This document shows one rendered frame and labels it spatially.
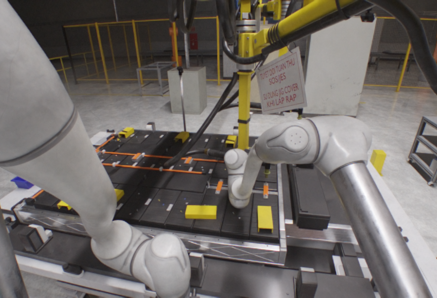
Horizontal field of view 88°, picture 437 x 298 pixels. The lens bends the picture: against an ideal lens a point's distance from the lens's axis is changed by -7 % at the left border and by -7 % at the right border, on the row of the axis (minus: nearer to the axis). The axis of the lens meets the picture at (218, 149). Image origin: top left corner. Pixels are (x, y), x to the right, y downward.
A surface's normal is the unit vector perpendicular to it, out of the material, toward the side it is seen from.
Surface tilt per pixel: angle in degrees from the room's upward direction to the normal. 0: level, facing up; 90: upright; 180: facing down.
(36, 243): 90
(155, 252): 18
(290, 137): 57
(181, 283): 89
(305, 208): 0
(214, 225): 0
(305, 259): 0
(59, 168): 110
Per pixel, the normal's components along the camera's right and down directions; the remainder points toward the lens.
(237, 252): -0.18, 0.45
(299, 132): -0.05, -0.04
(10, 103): 0.73, 0.39
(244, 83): -0.44, 0.41
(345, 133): 0.07, -0.45
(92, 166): 0.99, 0.11
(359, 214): -0.79, -0.20
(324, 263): -0.02, -0.89
